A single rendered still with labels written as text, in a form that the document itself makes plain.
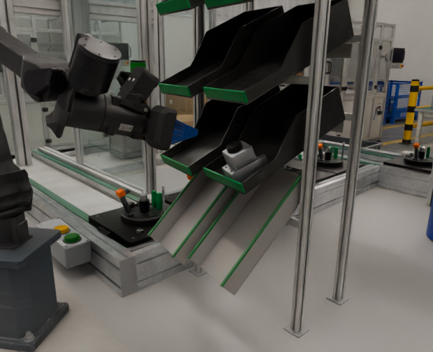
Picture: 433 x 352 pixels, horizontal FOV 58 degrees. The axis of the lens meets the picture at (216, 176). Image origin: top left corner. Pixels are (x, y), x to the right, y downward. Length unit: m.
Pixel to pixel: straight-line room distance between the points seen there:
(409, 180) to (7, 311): 1.60
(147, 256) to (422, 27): 11.75
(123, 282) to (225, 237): 0.29
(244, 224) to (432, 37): 11.57
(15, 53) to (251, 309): 0.71
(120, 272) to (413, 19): 11.98
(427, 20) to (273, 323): 11.73
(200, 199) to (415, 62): 11.62
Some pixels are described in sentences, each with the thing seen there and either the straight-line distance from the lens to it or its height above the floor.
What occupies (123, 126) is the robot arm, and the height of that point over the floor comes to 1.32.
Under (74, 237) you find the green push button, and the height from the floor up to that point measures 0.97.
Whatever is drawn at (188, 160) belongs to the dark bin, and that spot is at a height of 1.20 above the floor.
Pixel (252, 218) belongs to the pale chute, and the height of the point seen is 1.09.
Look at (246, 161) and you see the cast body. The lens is 0.72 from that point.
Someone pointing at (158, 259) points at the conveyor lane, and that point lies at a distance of 1.04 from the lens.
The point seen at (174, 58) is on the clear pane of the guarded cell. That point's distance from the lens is 2.66.
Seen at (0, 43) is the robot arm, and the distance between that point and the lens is 0.73.
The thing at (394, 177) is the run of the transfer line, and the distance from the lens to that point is 1.95.
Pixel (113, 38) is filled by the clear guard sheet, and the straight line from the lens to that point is 1.51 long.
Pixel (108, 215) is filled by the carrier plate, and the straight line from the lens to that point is 1.22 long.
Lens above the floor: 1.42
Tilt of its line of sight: 16 degrees down
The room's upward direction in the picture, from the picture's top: 1 degrees clockwise
